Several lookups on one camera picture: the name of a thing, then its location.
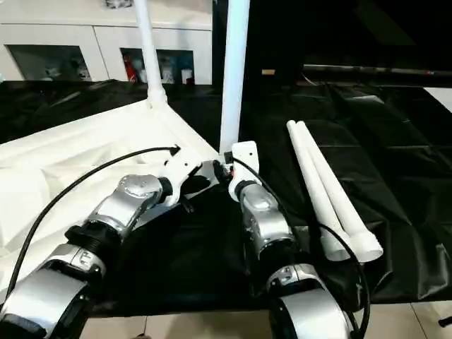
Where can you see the white plastic table leg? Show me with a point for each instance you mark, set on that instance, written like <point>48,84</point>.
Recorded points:
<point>310,176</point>
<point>150,53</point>
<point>234,70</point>
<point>339,197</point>

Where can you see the white plastic table top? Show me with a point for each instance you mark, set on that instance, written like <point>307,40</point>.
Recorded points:
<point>70,148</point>

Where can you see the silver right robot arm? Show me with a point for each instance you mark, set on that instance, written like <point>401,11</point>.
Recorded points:
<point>265,226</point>

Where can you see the small white cup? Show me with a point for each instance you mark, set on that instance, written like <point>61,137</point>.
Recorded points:
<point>186,76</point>

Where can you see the small yellow tag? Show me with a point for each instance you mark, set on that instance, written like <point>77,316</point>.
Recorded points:
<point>268,71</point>

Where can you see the patterned jar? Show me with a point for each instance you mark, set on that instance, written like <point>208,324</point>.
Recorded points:
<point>165,70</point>

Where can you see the red white bottle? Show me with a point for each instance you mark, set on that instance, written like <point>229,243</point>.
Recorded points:
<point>130,70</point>

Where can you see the black work surface mat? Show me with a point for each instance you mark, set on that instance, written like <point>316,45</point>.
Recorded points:
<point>388,176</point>

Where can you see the dark grey tube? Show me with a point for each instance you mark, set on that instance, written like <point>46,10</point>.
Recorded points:
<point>370,69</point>

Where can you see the small white figurine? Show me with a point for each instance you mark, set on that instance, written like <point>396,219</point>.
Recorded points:
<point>53,74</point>

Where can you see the black backdrop cloth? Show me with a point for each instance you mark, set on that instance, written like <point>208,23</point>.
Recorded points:
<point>353,31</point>

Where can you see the white glass-door cabinet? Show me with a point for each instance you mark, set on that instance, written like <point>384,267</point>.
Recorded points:
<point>70,31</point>

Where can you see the grey patterned bundle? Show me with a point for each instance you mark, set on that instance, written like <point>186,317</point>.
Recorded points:
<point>116,3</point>

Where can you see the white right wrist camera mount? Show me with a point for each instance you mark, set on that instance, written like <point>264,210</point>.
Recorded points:
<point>245,159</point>

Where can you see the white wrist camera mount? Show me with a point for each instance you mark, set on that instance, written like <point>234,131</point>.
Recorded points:
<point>245,159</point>
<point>180,169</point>

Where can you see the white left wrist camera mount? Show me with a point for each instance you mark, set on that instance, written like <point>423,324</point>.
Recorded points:
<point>180,169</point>

